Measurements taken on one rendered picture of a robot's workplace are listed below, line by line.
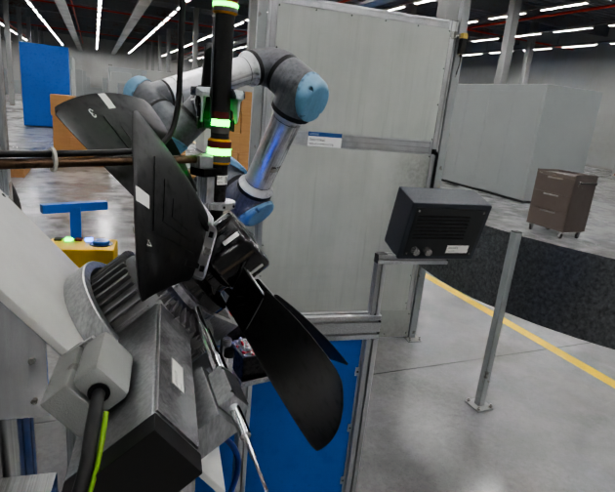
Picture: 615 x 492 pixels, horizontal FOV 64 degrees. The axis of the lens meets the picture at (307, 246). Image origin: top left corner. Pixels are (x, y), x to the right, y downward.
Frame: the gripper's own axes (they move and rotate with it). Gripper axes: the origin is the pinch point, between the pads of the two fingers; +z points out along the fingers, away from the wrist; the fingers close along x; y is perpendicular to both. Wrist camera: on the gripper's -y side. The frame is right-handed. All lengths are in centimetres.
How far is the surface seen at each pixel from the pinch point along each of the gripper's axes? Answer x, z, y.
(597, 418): -215, -86, 145
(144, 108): 13.2, -9.9, 4.3
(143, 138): 11.8, 28.7, 6.7
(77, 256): 30, -34, 41
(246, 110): -125, -809, 12
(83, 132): 21.9, 3.7, 8.5
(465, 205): -74, -32, 24
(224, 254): -0.3, 11.9, 25.9
